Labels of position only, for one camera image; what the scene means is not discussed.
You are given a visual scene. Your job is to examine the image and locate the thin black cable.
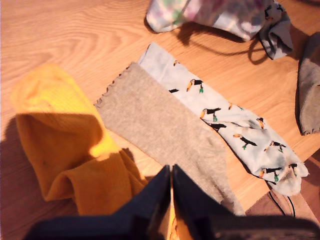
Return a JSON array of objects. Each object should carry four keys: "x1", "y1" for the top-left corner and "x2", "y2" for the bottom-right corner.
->
[{"x1": 268, "y1": 191, "x2": 297, "y2": 217}]

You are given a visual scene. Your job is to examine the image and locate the pale toucan print sock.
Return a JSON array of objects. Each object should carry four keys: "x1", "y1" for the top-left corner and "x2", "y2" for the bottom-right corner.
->
[
  {"x1": 137, "y1": 41, "x2": 309, "y2": 196},
  {"x1": 258, "y1": 0, "x2": 295, "y2": 60}
]

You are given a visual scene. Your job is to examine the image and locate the pastel tie-dye sock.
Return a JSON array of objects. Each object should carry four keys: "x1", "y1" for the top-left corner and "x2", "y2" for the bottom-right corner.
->
[{"x1": 146, "y1": 0, "x2": 273, "y2": 42}]

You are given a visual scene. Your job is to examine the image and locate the grey frilly cuff sock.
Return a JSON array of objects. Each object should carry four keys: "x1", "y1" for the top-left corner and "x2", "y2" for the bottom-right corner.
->
[
  {"x1": 94, "y1": 62, "x2": 246, "y2": 216},
  {"x1": 297, "y1": 32, "x2": 320, "y2": 136}
]

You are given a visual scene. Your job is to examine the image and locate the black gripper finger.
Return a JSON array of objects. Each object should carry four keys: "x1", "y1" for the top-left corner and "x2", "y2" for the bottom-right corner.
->
[
  {"x1": 117, "y1": 164, "x2": 172, "y2": 240},
  {"x1": 172, "y1": 164, "x2": 233, "y2": 240}
]

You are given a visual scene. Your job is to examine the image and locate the yellow ribbed frilly sock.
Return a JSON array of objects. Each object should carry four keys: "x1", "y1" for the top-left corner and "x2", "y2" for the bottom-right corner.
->
[
  {"x1": 10, "y1": 63, "x2": 122, "y2": 202},
  {"x1": 44, "y1": 147, "x2": 201, "y2": 240}
]

